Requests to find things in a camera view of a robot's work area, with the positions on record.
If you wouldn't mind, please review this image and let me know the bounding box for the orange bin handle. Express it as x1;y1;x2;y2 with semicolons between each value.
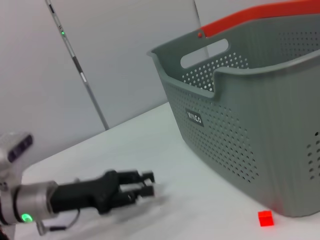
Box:
197;0;320;39

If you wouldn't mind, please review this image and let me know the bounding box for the grey-green perforated storage bin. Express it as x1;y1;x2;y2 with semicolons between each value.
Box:
146;14;320;218

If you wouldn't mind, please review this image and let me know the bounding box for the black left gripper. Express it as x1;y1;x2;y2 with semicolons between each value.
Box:
51;170;155;215

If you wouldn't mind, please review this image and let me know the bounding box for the thin grey pole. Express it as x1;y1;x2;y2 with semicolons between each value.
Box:
44;0;110;131

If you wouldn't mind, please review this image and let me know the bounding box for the left gripper cable with plug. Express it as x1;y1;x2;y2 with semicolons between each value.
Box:
36;211;81;236

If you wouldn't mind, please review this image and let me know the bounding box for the small red cube brick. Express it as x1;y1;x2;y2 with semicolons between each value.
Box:
257;210;275;227

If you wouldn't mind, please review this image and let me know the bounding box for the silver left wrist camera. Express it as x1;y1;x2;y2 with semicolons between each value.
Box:
0;132;35;176

